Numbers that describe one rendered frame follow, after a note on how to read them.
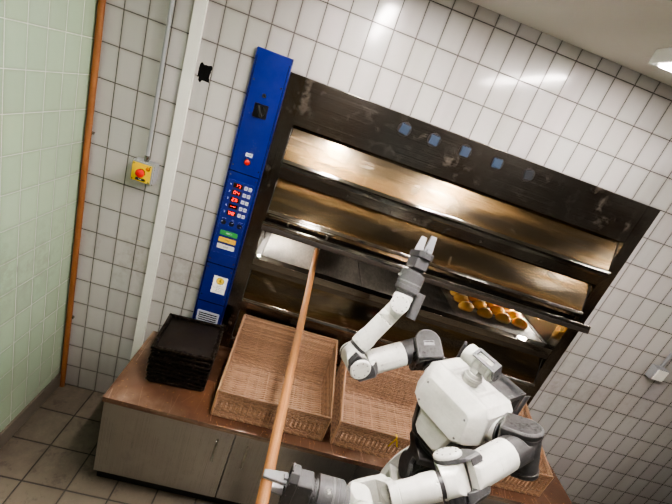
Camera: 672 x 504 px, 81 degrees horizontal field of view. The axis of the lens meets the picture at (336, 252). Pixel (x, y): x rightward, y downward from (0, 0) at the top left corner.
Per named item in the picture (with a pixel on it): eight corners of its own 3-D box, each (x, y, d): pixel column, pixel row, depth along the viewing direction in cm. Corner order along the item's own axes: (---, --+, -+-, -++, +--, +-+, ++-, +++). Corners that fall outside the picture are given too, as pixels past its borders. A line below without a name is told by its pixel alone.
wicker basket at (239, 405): (231, 351, 226) (243, 311, 217) (324, 375, 234) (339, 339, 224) (207, 415, 181) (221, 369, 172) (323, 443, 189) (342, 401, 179)
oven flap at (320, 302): (242, 299, 216) (253, 264, 215) (530, 384, 238) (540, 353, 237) (241, 300, 211) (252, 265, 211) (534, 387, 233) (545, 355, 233)
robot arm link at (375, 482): (346, 504, 96) (399, 491, 97) (343, 481, 105) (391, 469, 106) (351, 529, 96) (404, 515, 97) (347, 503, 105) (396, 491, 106)
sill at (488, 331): (254, 259, 214) (255, 253, 212) (544, 349, 236) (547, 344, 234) (251, 264, 208) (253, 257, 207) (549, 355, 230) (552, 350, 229)
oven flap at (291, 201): (267, 213, 197) (279, 175, 196) (577, 313, 219) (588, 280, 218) (267, 212, 192) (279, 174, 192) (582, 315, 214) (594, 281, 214)
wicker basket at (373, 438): (330, 377, 234) (346, 341, 225) (417, 402, 241) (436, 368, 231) (328, 445, 189) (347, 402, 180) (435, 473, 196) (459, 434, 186)
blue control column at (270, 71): (239, 277, 422) (298, 70, 346) (254, 282, 424) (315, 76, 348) (168, 413, 243) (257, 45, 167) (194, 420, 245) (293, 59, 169)
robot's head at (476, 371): (466, 363, 135) (478, 342, 131) (489, 384, 127) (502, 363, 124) (454, 365, 131) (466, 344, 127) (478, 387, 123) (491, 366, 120)
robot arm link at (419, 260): (425, 256, 146) (413, 286, 146) (403, 246, 144) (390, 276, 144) (441, 258, 134) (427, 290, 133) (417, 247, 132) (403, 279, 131)
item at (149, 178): (136, 176, 191) (139, 156, 187) (156, 183, 192) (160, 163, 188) (128, 179, 184) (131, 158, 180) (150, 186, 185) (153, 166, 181)
